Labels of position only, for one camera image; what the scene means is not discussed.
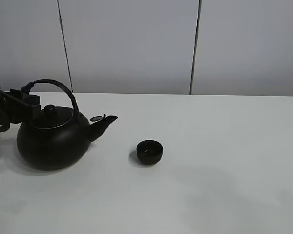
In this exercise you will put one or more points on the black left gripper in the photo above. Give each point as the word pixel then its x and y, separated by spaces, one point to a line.
pixel 17 106

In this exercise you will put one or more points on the small black teacup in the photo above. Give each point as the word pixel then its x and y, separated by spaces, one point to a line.
pixel 149 152

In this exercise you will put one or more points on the black round teapot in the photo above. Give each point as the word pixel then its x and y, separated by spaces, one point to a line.
pixel 61 135

